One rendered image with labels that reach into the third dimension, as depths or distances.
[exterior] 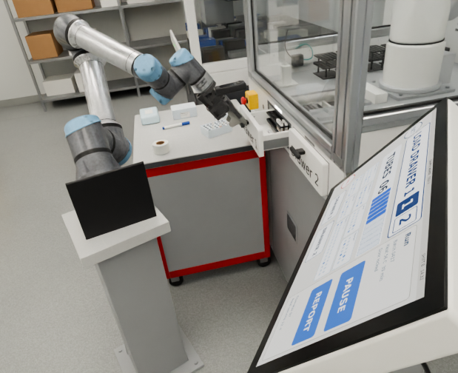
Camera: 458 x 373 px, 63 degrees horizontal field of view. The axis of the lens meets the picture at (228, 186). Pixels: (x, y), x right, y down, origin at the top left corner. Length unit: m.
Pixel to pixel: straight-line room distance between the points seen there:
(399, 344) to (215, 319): 1.53
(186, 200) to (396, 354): 1.40
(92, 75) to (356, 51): 0.94
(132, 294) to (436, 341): 1.11
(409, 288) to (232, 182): 1.36
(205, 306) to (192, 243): 0.32
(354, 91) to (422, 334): 0.66
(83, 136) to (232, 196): 0.78
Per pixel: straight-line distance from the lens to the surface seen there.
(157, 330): 1.54
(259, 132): 1.34
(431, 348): 0.40
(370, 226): 0.58
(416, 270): 0.42
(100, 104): 1.43
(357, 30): 0.90
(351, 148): 1.00
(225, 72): 2.23
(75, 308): 2.17
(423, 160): 0.62
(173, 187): 1.67
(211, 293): 2.00
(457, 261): 0.42
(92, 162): 1.19
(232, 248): 1.92
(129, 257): 1.27
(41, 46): 5.29
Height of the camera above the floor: 1.45
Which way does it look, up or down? 31 degrees down
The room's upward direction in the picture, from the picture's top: 6 degrees counter-clockwise
